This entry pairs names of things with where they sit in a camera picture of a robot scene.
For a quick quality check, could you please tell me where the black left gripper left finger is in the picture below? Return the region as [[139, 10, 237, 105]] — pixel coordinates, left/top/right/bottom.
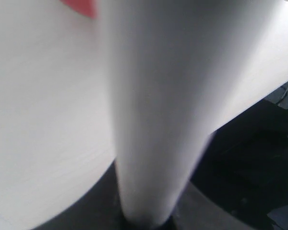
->
[[37, 160, 125, 230]]

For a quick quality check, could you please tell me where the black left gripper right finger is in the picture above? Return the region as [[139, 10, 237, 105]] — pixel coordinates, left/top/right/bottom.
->
[[168, 179, 279, 230]]

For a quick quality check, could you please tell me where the white drumstick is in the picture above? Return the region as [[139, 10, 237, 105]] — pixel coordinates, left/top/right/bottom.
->
[[97, 0, 282, 229]]

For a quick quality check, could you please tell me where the small red drum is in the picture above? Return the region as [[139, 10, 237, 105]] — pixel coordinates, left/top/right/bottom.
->
[[60, 0, 97, 19]]

